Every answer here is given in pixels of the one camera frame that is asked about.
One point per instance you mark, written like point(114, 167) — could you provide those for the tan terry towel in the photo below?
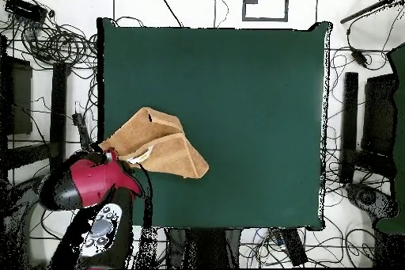
point(171, 152)

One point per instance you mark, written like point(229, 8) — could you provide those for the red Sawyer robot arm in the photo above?
point(91, 181)

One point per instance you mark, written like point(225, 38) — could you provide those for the dark flat panel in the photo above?
point(19, 99)
point(379, 114)

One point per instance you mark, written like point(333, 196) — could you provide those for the black power strip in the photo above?
point(79, 124)
point(294, 247)

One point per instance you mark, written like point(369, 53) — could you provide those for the black stand leg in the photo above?
point(58, 118)
point(349, 118)

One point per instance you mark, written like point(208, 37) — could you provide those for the black swivel chair base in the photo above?
point(31, 187)
point(367, 197)

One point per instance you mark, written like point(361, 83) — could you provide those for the dark green table cloth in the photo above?
point(237, 92)

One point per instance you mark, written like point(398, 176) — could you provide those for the black power adapter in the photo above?
point(359, 57)

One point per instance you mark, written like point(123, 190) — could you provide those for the black tripod pole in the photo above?
point(364, 12)

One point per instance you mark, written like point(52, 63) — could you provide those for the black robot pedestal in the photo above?
point(205, 247)

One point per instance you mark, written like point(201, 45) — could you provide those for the black network switch box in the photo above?
point(25, 8)

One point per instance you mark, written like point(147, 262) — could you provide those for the grey rectangular floor frame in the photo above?
point(244, 10)

